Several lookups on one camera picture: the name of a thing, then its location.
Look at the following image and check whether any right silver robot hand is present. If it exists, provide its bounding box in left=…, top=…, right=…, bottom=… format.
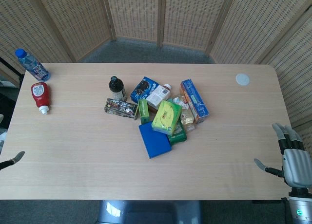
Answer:
left=253, top=122, right=312, bottom=197

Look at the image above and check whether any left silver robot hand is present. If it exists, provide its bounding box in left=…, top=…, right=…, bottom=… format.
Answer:
left=0, top=150, right=26, bottom=171

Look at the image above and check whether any small green box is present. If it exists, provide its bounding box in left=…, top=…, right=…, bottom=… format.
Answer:
left=137, top=99, right=152, bottom=124

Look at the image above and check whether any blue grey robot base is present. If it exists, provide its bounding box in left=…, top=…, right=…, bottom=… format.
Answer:
left=97, top=200, right=203, bottom=224

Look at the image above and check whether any silver foil packet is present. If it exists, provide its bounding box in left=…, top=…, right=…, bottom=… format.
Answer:
left=104, top=97, right=139, bottom=121

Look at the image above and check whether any green packet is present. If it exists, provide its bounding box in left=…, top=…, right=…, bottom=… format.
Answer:
left=167, top=119, right=188, bottom=145

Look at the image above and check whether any flat plain blue box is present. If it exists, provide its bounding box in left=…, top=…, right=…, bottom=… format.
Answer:
left=138, top=122, right=172, bottom=159

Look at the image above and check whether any blue cookie box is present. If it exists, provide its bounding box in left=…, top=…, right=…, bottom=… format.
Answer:
left=130, top=76, right=160, bottom=103

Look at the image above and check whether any white small box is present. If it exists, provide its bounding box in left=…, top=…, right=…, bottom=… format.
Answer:
left=146, top=83, right=172, bottom=112

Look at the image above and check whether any red ketchup squeeze bottle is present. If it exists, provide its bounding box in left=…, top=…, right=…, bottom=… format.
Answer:
left=31, top=82, right=50, bottom=115

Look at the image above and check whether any black stand leg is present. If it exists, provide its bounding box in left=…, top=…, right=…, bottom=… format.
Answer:
left=0, top=56, right=23, bottom=86

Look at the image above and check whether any clear water bottle blue cap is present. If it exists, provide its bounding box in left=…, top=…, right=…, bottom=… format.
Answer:
left=15, top=48, right=51, bottom=82

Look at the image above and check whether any white round lid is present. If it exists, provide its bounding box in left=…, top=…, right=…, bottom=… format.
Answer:
left=235, top=73, right=251, bottom=86

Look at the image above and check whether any clear bottle yellow liquid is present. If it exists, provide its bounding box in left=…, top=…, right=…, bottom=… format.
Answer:
left=172, top=94, right=196, bottom=133

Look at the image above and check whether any orange and blue carton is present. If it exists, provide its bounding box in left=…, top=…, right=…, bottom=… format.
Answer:
left=180, top=79, right=210, bottom=124

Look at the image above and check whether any dark sauce bottle black cap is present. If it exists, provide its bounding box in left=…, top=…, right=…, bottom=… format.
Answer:
left=108, top=75, right=128, bottom=102

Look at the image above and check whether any yellow-green tissue pack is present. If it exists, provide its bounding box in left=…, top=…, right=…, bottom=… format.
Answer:
left=151, top=100, right=183, bottom=136

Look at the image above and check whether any bamboo folding screen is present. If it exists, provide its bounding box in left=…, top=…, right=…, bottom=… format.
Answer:
left=0, top=0, right=312, bottom=151

